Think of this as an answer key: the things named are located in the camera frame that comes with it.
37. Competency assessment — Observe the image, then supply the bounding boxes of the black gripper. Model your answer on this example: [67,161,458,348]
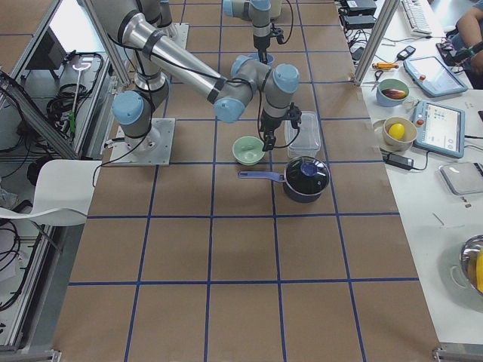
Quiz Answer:
[259,115,285,152]
[253,35,270,63]

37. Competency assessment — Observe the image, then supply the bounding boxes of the green bowl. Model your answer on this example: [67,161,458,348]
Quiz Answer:
[232,136,265,166]

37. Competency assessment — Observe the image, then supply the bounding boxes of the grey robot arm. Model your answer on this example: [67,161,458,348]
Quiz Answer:
[222,0,284,64]
[92,1,301,151]

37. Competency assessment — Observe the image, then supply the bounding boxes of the beige bowl with lemon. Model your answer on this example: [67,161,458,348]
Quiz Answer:
[373,117,417,152]

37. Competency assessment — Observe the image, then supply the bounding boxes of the blue bowl with fruit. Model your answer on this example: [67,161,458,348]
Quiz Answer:
[376,78,409,107]

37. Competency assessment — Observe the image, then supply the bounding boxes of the steel bowl with fruit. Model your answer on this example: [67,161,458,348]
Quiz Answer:
[450,235,482,299]

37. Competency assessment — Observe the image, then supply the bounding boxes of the clear plastic food container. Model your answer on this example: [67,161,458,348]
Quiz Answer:
[287,111,321,158]

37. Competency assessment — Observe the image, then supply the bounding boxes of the dark blue saucepan with lid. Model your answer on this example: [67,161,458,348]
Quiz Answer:
[238,156,331,203]

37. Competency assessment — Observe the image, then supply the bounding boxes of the black power adapter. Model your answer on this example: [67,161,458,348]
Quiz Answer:
[383,152,414,170]

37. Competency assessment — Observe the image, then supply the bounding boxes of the yellow lemon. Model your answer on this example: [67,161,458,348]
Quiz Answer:
[387,123,405,140]

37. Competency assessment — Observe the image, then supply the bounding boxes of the white keyboard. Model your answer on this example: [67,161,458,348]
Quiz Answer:
[400,0,432,35]

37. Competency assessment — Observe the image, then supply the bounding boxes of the blue teach pendant tablet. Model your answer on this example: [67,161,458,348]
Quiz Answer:
[403,56,468,97]
[412,100,465,159]

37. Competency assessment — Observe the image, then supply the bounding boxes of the grey digital scale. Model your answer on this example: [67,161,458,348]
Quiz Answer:
[438,162,482,195]

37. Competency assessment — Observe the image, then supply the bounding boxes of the person at desk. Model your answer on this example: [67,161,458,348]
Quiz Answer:
[450,1,482,89]

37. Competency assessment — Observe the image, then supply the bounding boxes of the white chair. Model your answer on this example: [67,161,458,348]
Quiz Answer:
[1,159,101,226]

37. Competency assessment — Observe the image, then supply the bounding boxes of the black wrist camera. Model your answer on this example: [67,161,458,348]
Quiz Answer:
[288,102,302,130]

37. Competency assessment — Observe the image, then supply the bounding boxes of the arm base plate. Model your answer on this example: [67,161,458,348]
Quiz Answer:
[109,118,175,167]
[159,23,189,49]

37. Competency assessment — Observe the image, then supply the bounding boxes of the black handled scissors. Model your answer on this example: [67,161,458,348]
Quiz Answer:
[371,69,384,90]

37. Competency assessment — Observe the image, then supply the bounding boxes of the yellow handled screwdriver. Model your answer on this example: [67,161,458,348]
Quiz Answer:
[371,62,399,71]

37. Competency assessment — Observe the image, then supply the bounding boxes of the aluminium frame post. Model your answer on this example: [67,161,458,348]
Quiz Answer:
[353,0,399,86]

